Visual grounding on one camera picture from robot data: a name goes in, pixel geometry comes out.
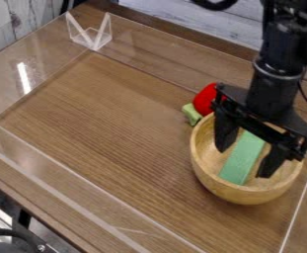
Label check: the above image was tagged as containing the clear acrylic front barrier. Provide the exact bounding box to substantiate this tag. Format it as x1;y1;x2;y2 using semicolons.
0;126;206;253

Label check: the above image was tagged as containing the small green block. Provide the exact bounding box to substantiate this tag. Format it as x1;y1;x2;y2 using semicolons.
182;103;204;127

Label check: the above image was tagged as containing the green rectangular block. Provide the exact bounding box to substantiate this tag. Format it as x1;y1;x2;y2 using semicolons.
220;131;265;185

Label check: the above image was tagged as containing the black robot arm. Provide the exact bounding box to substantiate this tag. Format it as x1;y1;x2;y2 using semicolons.
212;0;307;178

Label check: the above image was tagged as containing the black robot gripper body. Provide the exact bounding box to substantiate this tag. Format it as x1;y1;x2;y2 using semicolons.
212;69;307;161

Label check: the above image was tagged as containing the black table leg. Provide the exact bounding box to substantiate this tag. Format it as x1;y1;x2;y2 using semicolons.
13;209;33;235

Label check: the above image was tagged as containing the red plush ball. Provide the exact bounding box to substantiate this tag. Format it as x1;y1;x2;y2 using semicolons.
193;83;217;117

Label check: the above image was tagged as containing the light wooden bowl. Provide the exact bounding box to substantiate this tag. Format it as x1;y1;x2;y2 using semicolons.
190;114;304;205

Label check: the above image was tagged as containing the black cable bottom left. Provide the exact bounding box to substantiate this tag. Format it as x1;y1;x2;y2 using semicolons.
0;225;30;253

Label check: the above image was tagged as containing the clear acrylic corner bracket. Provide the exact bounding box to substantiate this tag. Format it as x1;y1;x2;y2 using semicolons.
65;13;113;51

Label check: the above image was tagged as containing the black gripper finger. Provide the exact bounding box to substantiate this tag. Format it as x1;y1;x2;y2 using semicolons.
257;144;293;179
214;109;240;152

